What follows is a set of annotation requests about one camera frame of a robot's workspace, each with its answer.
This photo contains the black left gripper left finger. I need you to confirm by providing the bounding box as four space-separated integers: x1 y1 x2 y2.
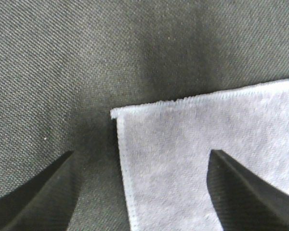
0 151 81 231

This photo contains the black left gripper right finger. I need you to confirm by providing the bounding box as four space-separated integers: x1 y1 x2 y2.
207 150 289 231

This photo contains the grey microfiber towel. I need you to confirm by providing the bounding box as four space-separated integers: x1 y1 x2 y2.
110 79 289 231

